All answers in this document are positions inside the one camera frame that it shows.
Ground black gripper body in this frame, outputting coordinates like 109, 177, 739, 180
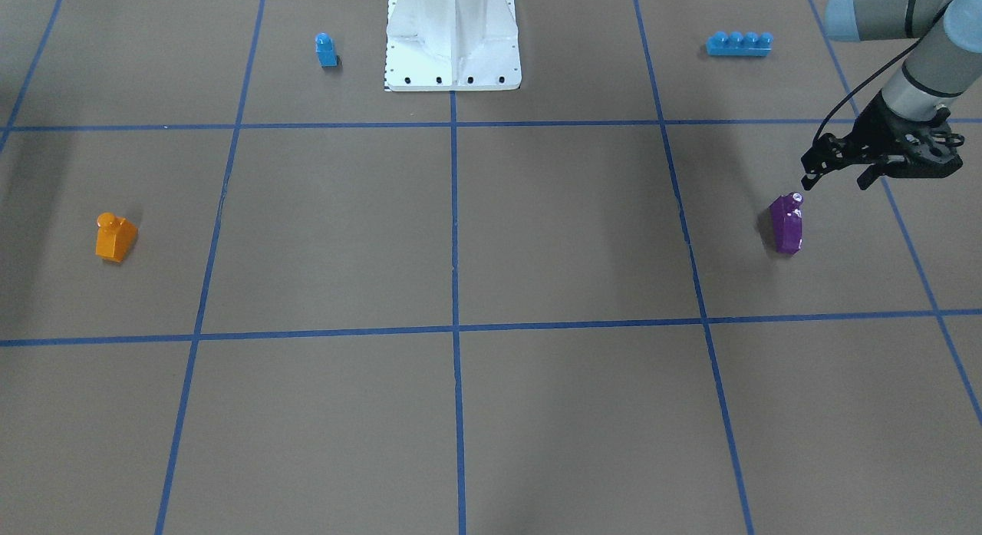
822, 95, 964, 178

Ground purple trapezoid block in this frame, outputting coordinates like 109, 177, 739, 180
769, 192, 804, 256

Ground orange trapezoid block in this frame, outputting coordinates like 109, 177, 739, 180
94, 212, 138, 263

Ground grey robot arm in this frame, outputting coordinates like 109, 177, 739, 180
801, 0, 981, 191

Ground long blue studded brick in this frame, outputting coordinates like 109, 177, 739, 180
705, 31, 774, 57

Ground small blue block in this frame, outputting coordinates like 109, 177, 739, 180
315, 32, 339, 68

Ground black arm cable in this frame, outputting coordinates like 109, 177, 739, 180
813, 0, 969, 148

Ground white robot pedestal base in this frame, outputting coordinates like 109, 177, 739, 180
384, 0, 522, 92

